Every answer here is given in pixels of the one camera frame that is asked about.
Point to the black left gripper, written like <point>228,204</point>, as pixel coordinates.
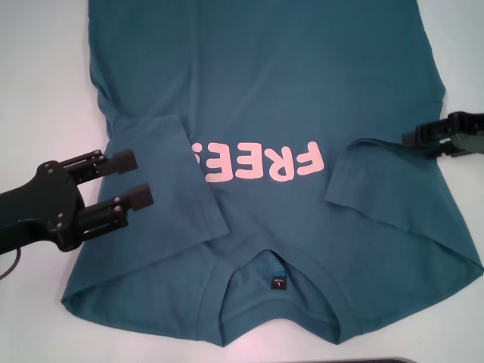
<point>38,204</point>

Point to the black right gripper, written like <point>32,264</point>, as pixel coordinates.
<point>470,132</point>

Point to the blue shirt with pink print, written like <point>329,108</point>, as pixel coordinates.
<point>283,75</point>

